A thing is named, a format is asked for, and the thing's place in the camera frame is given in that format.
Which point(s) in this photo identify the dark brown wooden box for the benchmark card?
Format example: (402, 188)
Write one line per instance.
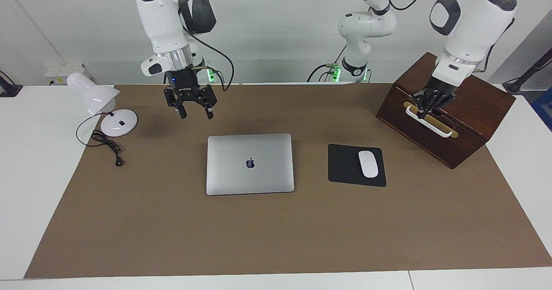
(474, 104)

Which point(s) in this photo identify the black mouse pad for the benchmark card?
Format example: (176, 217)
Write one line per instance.
(343, 165)

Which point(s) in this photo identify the white wall socket box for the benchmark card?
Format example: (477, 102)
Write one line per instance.
(64, 72)

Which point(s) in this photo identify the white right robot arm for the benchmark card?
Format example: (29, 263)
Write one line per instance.
(161, 23)

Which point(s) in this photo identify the black stand base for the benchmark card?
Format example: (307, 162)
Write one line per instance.
(8, 89)

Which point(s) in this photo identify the blue object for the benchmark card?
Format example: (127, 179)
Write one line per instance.
(544, 107)

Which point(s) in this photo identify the white computer mouse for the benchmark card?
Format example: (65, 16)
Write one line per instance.
(368, 164)

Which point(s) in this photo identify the brown table mat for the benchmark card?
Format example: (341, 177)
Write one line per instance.
(276, 238)

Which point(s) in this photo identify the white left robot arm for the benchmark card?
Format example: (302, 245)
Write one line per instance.
(470, 23)

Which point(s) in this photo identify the white desk lamp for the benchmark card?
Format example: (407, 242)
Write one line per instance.
(118, 124)

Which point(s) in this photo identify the grey Apple laptop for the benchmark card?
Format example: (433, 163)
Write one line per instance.
(250, 182)

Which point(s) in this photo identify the black stand with pole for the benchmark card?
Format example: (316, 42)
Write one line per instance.
(515, 85)

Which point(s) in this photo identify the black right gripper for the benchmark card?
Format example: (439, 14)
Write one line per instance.
(183, 83)

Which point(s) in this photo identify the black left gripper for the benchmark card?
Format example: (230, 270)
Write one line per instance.
(440, 89)

